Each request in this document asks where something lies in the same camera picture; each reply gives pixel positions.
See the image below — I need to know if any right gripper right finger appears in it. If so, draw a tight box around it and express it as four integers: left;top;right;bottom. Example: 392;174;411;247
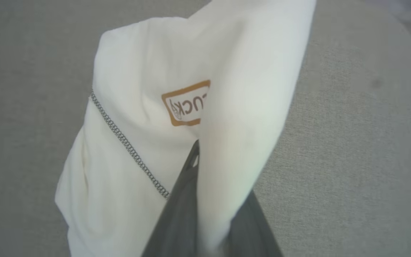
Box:
227;190;285;257

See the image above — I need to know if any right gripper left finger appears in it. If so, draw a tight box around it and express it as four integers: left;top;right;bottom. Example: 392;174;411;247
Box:
141;139;201;257

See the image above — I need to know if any white t-shirt with LUCKY patch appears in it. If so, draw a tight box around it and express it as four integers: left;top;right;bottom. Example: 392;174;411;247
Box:
55;0;316;257

